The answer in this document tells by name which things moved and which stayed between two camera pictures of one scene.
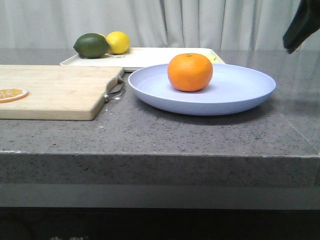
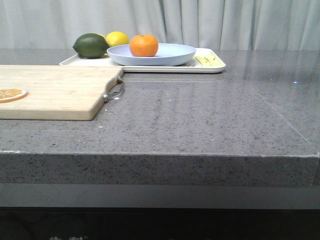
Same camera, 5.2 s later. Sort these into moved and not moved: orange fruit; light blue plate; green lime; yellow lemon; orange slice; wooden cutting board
Moved: light blue plate; orange fruit
Not moved: wooden cutting board; orange slice; yellow lemon; green lime
